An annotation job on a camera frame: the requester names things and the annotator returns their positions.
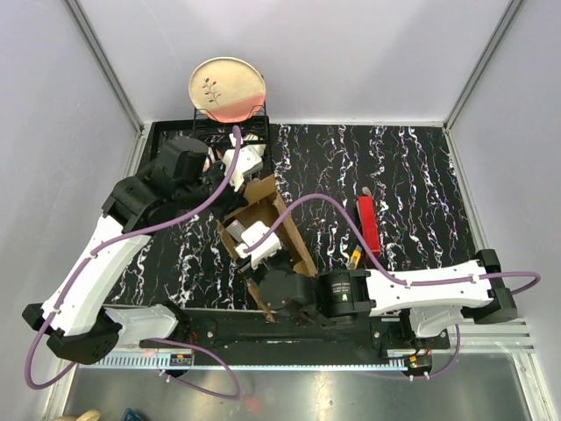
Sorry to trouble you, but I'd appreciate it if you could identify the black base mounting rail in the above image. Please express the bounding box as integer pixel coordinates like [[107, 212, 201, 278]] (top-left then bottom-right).
[[144, 303, 451, 356]]

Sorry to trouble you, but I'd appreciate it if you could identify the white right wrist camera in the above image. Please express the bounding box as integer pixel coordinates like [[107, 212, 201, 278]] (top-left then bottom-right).
[[233, 221, 282, 269]]

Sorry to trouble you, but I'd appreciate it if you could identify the red item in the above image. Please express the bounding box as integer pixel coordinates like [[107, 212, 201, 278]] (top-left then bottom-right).
[[357, 187, 381, 257]]

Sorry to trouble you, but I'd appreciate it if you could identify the white box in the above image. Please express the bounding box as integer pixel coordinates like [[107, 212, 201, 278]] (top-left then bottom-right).
[[225, 219, 245, 243]]

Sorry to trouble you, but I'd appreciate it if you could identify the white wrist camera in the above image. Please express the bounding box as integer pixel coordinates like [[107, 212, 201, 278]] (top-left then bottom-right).
[[233, 221, 282, 269], [222, 133, 266, 191]]

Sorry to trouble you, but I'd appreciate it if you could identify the beige pink floral plate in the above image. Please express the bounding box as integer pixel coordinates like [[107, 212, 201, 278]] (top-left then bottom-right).
[[188, 57, 266, 124]]

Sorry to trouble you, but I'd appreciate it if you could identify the dark blue tray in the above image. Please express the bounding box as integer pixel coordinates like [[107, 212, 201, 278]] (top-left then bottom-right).
[[121, 408, 143, 421]]

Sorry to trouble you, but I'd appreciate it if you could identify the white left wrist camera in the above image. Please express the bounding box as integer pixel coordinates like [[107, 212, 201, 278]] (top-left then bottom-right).
[[222, 133, 266, 191]]

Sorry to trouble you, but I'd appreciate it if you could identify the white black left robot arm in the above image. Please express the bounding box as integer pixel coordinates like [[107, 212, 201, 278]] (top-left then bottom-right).
[[22, 127, 260, 365]]

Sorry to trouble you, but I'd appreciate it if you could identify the black wire dish rack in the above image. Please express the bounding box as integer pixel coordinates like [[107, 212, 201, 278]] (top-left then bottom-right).
[[138, 105, 273, 178]]

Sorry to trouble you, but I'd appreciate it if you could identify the yellow utility knife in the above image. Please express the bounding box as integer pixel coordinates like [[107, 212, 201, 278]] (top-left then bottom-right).
[[347, 246, 362, 270]]

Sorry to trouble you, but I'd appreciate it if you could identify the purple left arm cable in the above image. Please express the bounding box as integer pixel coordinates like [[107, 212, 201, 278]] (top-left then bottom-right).
[[24, 125, 242, 400]]

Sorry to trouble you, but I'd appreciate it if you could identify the small white cup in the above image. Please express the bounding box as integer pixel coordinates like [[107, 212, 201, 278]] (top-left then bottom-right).
[[243, 134, 266, 156]]

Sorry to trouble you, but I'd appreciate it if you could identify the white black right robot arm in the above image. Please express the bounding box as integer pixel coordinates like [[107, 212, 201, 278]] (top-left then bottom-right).
[[237, 250, 518, 348]]

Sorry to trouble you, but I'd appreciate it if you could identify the brown cardboard express box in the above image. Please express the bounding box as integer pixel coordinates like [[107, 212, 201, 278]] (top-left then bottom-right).
[[218, 176, 318, 322]]

